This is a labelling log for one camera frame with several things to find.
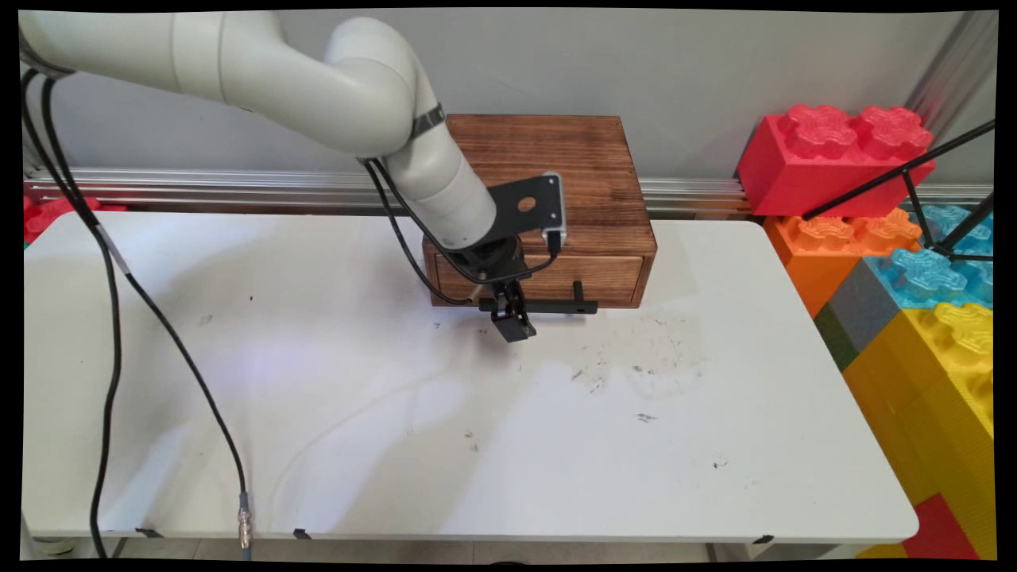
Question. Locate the big red toy brick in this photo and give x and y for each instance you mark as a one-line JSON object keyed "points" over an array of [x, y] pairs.
{"points": [[826, 171]]}

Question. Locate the big orange toy brick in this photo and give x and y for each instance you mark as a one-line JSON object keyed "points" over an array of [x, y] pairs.
{"points": [[818, 254]]}

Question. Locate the black tripod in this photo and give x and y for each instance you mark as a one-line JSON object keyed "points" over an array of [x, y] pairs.
{"points": [[910, 187]]}

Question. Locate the slanted aluminium post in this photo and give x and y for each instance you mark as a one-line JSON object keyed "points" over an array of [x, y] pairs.
{"points": [[949, 75]]}

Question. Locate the big green toy brick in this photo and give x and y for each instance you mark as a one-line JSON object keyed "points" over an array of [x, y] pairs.
{"points": [[834, 338]]}

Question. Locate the brown wooden drawer cabinet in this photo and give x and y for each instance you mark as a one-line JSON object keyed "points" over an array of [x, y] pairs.
{"points": [[596, 167]]}

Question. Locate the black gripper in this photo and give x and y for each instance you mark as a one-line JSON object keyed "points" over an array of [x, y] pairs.
{"points": [[493, 266]]}

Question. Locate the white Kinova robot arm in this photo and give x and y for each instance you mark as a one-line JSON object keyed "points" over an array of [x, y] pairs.
{"points": [[302, 79]]}

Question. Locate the red plastic object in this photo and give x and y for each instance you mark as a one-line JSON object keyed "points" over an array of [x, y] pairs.
{"points": [[56, 214]]}

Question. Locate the small red toy brick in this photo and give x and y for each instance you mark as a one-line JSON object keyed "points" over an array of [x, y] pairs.
{"points": [[941, 532]]}

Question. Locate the big clear blue toy brick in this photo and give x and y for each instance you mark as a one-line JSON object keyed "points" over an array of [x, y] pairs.
{"points": [[929, 274]]}

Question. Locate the big yellow toy brick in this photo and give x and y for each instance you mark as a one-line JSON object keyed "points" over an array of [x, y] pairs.
{"points": [[922, 397]]}

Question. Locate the wrist camera on black plate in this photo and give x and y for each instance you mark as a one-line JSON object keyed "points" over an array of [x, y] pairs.
{"points": [[528, 206]]}

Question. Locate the horizontal aluminium rail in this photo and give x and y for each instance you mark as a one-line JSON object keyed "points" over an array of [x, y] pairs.
{"points": [[238, 187]]}

